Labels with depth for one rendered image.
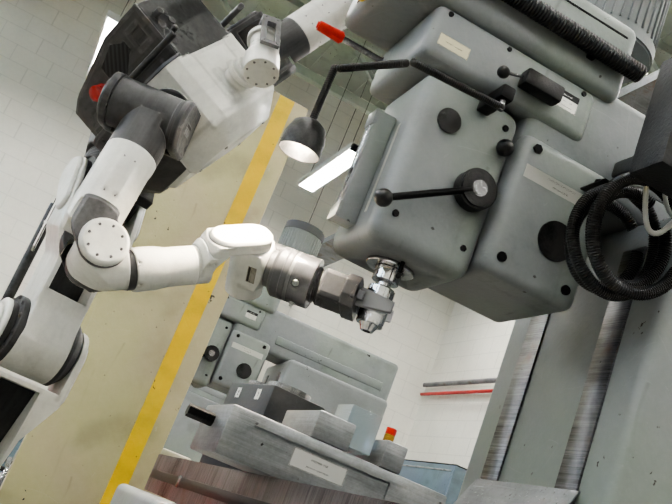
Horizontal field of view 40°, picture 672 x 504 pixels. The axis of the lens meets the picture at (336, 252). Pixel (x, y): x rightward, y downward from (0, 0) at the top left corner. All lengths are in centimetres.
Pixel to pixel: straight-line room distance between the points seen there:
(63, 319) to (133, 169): 48
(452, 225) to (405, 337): 1006
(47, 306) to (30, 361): 11
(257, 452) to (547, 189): 67
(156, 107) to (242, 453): 62
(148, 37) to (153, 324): 160
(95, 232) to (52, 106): 953
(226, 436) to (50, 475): 191
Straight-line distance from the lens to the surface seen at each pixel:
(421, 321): 1168
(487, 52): 162
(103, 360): 315
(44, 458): 313
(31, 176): 1073
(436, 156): 153
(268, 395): 179
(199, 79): 172
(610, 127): 173
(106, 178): 151
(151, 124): 157
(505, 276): 153
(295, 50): 199
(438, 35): 158
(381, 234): 146
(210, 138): 171
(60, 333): 190
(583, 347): 168
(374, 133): 158
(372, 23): 174
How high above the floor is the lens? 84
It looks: 17 degrees up
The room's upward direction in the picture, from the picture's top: 22 degrees clockwise
